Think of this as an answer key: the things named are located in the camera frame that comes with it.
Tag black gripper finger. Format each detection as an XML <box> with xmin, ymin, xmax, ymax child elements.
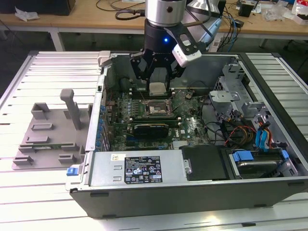
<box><xmin>129</xmin><ymin>51</ymin><xmax>157</xmax><ymax>84</ymax></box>
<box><xmin>155</xmin><ymin>58</ymin><xmax>185</xmax><ymax>91</ymax></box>

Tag silver square CPU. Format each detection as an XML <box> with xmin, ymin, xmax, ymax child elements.
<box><xmin>148</xmin><ymin>81</ymin><xmax>167</xmax><ymax>96</ymax></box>

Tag thin metal locking lever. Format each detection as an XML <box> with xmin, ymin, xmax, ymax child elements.
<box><xmin>133</xmin><ymin>82</ymin><xmax>146</xmax><ymax>101</ymax></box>

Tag CPU socket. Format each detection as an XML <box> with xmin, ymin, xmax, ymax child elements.
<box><xmin>143</xmin><ymin>99</ymin><xmax>173</xmax><ymax>118</ymax></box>

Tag grey case latch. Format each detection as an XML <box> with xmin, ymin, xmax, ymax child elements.
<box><xmin>98</xmin><ymin>50</ymin><xmax>113</xmax><ymax>68</ymax></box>

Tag green motherboard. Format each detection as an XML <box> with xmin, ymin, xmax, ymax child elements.
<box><xmin>104</xmin><ymin>88</ymin><xmax>212</xmax><ymax>153</ymax></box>

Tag black graphics card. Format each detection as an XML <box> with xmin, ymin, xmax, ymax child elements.
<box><xmin>131</xmin><ymin>123</ymin><xmax>169</xmax><ymax>140</ymax></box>

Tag white labelled box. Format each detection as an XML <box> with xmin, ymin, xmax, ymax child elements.
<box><xmin>211</xmin><ymin>37</ymin><xmax>221</xmax><ymax>52</ymax></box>

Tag small silver chipset heatsink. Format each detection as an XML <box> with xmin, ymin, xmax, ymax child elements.
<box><xmin>172</xmin><ymin>141</ymin><xmax>192</xmax><ymax>152</ymax></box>

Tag wooden desk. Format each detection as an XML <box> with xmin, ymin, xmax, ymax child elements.
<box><xmin>0</xmin><ymin>0</ymin><xmax>308</xmax><ymax>52</ymax></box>

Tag black plastic shroud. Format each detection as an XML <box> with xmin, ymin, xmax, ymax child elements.
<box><xmin>180</xmin><ymin>145</ymin><xmax>229</xmax><ymax>181</ymax></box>

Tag small black box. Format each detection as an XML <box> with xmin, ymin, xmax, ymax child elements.
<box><xmin>238</xmin><ymin>2</ymin><xmax>256</xmax><ymax>18</ymax></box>

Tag grey plastic parts rack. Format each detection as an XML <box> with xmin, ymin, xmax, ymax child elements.
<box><xmin>11</xmin><ymin>89</ymin><xmax>93</xmax><ymax>170</ymax></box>

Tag silver power supply unit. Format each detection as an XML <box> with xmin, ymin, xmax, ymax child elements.
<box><xmin>88</xmin><ymin>150</ymin><xmax>193</xmax><ymax>188</ymax></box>

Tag large black box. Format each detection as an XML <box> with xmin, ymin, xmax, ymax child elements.
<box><xmin>0</xmin><ymin>0</ymin><xmax>77</xmax><ymax>16</ymax></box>

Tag blue case latch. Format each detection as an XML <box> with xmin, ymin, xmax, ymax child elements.
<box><xmin>65</xmin><ymin>166</ymin><xmax>80</xmax><ymax>177</ymax></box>

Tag open black PC case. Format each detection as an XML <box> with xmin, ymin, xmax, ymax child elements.
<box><xmin>64</xmin><ymin>50</ymin><xmax>308</xmax><ymax>219</ymax></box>

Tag hard disk in blue carrier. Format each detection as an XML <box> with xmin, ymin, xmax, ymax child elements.
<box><xmin>228</xmin><ymin>148</ymin><xmax>289</xmax><ymax>180</ymax></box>

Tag crumpled white paper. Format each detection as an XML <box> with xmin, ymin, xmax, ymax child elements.
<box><xmin>14</xmin><ymin>6</ymin><xmax>40</xmax><ymax>22</ymax></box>

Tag clear plastic bags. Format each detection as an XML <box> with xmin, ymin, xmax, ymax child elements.
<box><xmin>262</xmin><ymin>4</ymin><xmax>293</xmax><ymax>22</ymax></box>

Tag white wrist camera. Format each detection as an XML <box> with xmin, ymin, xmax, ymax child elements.
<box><xmin>166</xmin><ymin>26</ymin><xmax>202</xmax><ymax>68</ymax></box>

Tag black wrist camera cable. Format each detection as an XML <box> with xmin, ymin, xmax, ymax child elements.
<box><xmin>115</xmin><ymin>8</ymin><xmax>146</xmax><ymax>21</ymax></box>
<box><xmin>192</xmin><ymin>14</ymin><xmax>214</xmax><ymax>41</ymax></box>

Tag silver metal drive bracket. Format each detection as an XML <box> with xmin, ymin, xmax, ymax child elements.
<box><xmin>208</xmin><ymin>90</ymin><xmax>242</xmax><ymax>114</ymax></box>

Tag red yellow power wire bundle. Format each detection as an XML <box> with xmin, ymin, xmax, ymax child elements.
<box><xmin>222</xmin><ymin>119</ymin><xmax>257</xmax><ymax>147</ymax></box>

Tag blue flat data wire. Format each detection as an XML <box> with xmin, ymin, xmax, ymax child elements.
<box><xmin>256</xmin><ymin>128</ymin><xmax>263</xmax><ymax>152</ymax></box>
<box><xmin>261</xmin><ymin>122</ymin><xmax>272</xmax><ymax>153</ymax></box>

